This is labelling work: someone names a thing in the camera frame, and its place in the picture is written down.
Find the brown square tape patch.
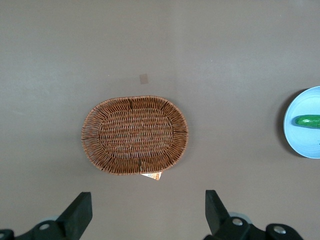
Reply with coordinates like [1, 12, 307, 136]
[138, 73, 150, 86]

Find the light blue round plate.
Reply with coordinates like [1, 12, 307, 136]
[283, 85, 320, 159]

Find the brown oval wicker basket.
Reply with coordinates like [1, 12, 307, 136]
[80, 94, 190, 176]

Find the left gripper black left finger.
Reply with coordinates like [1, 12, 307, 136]
[0, 191, 94, 240]

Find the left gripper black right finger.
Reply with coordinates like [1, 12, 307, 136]
[203, 189, 305, 240]

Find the green cucumber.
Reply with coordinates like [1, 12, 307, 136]
[293, 114, 320, 130]

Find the orange white basket tag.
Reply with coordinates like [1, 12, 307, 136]
[139, 171, 163, 183]

